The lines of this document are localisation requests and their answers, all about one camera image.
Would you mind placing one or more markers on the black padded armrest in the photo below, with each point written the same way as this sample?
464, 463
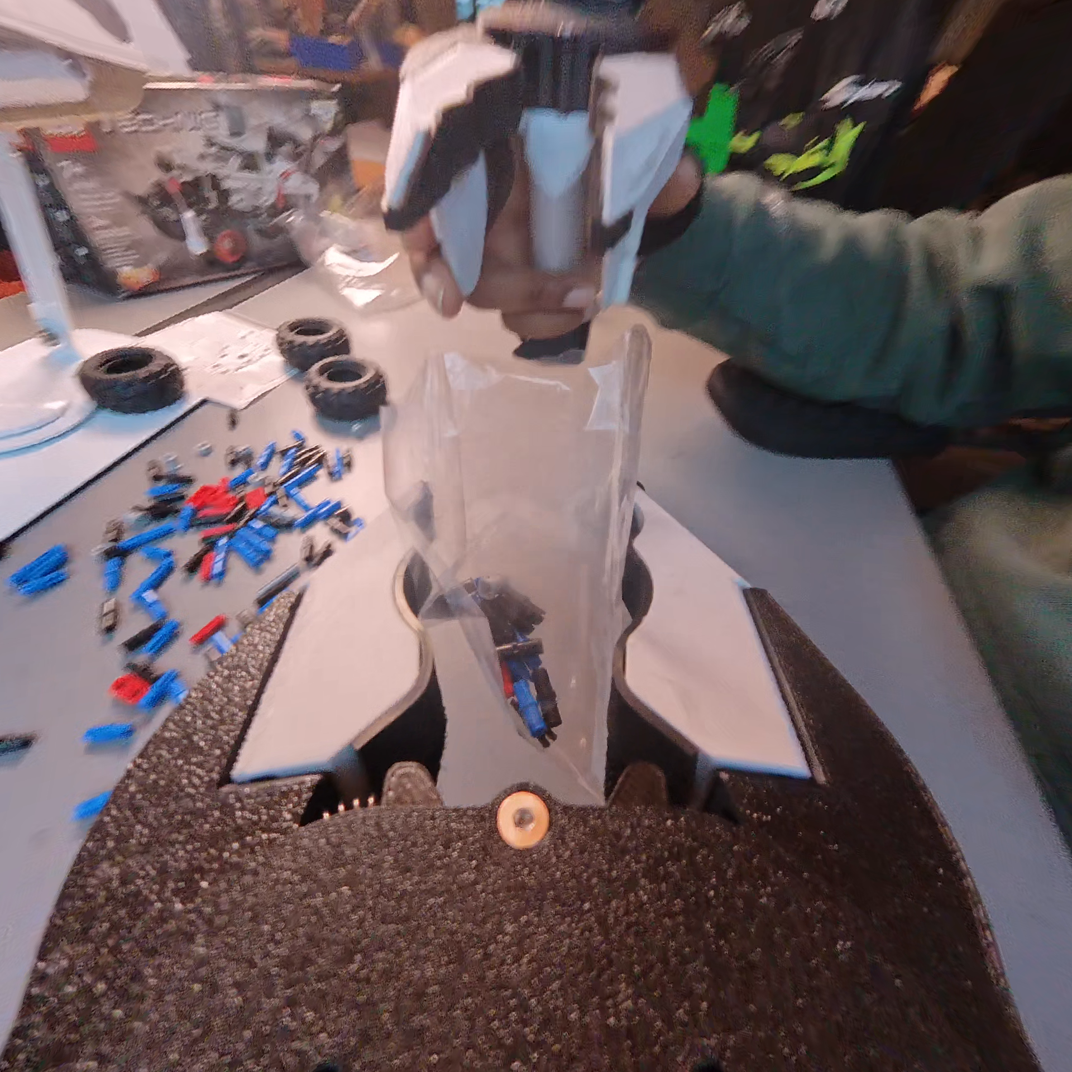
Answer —
821, 419

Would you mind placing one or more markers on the clear plastic bag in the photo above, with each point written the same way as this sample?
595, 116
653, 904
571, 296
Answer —
536, 486
352, 260

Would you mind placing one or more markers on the person's right forearm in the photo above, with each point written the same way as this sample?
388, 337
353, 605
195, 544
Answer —
871, 302

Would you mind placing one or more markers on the small cluster of toy pins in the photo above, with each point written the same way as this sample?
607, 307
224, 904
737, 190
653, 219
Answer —
520, 662

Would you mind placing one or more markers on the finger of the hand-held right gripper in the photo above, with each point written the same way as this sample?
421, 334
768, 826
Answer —
444, 118
645, 134

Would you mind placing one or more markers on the person's right hand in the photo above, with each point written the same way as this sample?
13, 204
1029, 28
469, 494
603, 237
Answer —
503, 305

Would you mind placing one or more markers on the white sticker sheet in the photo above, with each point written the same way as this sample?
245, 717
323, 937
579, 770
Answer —
226, 355

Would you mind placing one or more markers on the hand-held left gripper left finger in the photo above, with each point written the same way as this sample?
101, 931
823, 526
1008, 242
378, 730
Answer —
327, 670

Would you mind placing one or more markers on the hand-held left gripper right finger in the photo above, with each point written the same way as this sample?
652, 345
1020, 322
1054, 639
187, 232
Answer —
712, 670

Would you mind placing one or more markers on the grey desk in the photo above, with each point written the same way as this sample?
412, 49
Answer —
788, 553

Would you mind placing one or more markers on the black cloth with green print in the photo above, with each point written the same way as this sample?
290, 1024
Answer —
838, 118

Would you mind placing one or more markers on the white desk lamp stand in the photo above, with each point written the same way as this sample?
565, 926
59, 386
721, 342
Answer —
25, 402

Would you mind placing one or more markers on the toy truck set box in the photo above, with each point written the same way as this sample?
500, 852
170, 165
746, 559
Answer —
168, 185

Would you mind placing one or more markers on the black toy tyre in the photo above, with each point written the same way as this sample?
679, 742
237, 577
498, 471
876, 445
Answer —
347, 389
312, 342
131, 379

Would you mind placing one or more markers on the large pile of toy pins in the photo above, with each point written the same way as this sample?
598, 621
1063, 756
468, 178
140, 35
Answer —
218, 536

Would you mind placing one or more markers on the crumpled clear plastic bag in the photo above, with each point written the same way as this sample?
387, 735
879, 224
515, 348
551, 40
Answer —
352, 260

